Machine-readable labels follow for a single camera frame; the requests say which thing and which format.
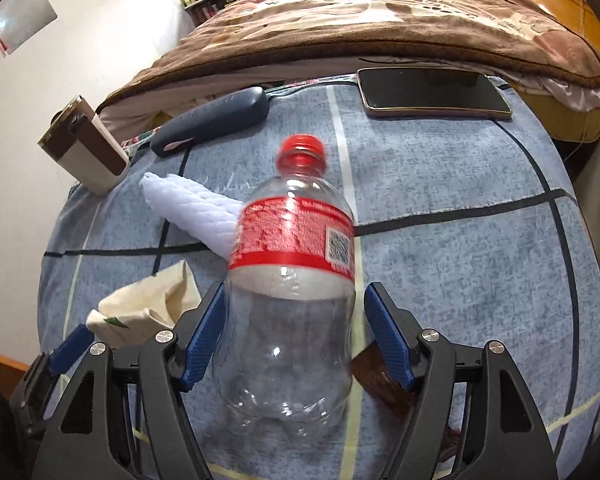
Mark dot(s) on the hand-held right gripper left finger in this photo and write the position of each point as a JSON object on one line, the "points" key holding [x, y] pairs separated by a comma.
{"points": [[207, 327]]}

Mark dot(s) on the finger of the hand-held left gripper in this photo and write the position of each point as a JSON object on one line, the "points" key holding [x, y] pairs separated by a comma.
{"points": [[70, 347]]}

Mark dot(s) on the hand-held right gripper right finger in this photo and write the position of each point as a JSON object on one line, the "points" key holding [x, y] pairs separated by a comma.
{"points": [[387, 330]]}

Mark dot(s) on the cream paper bag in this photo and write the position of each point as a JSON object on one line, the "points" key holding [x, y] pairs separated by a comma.
{"points": [[145, 300]]}

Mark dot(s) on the clear bottle with red label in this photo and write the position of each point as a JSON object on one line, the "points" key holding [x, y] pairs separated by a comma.
{"points": [[280, 360]]}

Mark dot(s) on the brown snack wrapper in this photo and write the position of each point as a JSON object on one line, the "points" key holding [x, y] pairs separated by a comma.
{"points": [[380, 385]]}

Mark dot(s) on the blue grid blanket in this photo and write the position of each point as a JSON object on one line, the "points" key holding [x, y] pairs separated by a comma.
{"points": [[455, 260]]}

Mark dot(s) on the white rolled towel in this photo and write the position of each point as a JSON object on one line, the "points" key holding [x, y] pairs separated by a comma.
{"points": [[190, 205]]}

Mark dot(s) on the brown and white cup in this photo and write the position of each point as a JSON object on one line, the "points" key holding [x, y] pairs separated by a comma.
{"points": [[87, 150]]}

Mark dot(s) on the dark glasses case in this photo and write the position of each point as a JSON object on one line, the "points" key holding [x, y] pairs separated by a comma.
{"points": [[215, 117]]}

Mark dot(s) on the black smartphone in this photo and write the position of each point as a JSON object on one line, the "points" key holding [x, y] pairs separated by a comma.
{"points": [[430, 90]]}

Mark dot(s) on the pink bed sheet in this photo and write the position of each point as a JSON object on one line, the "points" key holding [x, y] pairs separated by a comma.
{"points": [[570, 92]]}

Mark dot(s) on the brown plush blanket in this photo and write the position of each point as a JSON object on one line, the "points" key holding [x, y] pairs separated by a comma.
{"points": [[355, 25]]}

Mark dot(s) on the red hanging ornament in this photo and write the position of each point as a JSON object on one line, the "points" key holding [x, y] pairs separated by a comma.
{"points": [[0, 37]]}

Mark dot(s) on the silver wall sheet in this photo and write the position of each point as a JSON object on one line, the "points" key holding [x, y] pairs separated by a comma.
{"points": [[25, 17]]}

